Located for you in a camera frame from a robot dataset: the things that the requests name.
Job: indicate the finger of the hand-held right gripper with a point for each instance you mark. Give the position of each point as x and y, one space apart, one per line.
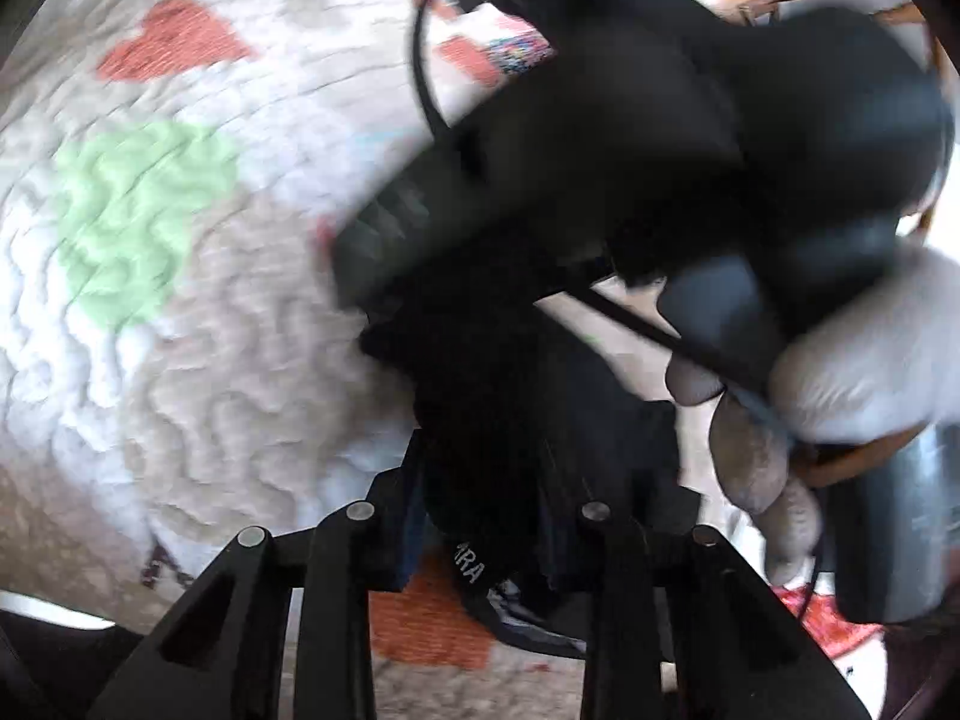
390 240

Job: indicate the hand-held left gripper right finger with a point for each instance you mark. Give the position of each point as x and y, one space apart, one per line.
622 585

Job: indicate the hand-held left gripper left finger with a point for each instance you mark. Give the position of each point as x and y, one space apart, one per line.
405 532

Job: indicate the black pants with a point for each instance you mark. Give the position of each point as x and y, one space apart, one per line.
487 405

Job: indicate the person's right hand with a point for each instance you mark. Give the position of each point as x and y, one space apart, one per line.
862 360

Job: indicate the red floral cloth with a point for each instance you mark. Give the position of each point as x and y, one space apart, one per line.
817 615

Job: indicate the white heart-print quilt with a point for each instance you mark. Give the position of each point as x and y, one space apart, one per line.
225 360

